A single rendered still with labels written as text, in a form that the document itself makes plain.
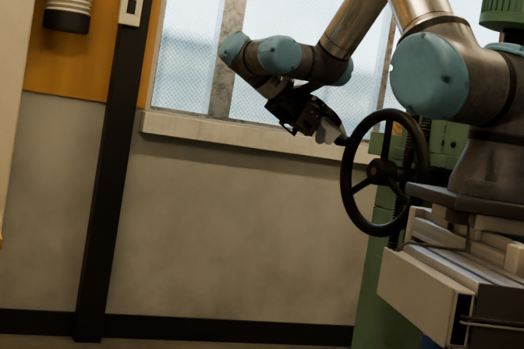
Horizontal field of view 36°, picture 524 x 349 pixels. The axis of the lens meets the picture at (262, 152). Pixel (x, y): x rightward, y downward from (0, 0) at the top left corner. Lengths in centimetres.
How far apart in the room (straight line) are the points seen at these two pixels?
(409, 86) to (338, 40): 48
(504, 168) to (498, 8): 84
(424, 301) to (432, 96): 29
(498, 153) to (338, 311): 229
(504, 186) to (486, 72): 17
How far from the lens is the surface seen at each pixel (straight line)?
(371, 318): 210
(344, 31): 162
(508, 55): 126
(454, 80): 114
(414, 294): 105
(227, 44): 169
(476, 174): 125
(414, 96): 117
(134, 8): 290
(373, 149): 213
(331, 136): 181
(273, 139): 313
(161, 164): 305
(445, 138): 181
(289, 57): 159
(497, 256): 112
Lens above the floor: 88
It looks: 2 degrees down
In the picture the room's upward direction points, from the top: 9 degrees clockwise
